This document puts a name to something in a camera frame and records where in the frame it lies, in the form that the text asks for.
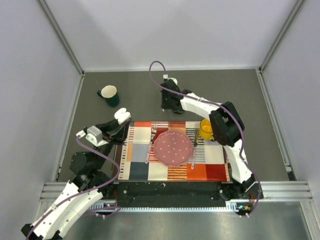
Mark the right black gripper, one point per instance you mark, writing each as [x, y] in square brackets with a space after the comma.
[164, 105]

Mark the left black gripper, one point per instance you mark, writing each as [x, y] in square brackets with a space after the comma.
[114, 133]

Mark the white charging case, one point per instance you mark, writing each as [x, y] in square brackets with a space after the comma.
[122, 115]

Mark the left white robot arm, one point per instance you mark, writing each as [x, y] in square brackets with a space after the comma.
[93, 172]

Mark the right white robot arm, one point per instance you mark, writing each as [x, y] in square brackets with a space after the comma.
[225, 122]

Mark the dark green mug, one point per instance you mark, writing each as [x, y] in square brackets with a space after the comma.
[110, 95]

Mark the pink dotted plate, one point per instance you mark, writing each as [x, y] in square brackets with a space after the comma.
[173, 148]

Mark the yellow transparent mug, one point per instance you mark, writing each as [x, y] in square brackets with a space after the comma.
[205, 129]

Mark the colourful patchwork placemat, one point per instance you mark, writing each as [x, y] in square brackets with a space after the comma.
[211, 160]

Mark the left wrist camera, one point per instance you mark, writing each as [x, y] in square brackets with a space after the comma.
[93, 135]

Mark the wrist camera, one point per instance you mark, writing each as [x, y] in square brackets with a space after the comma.
[171, 81]
[93, 135]

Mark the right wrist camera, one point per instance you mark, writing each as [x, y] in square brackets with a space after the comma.
[171, 81]

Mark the pink handled fork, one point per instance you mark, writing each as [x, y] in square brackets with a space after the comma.
[153, 134]

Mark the pink handled knife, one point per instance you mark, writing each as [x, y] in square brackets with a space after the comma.
[195, 144]

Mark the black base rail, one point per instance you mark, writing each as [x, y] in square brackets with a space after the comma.
[197, 196]

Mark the left aluminium frame post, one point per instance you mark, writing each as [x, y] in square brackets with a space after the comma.
[60, 35]

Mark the aluminium frame post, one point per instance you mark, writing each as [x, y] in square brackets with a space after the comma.
[285, 27]
[60, 35]

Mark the right aluminium frame post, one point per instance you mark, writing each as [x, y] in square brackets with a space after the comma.
[285, 27]

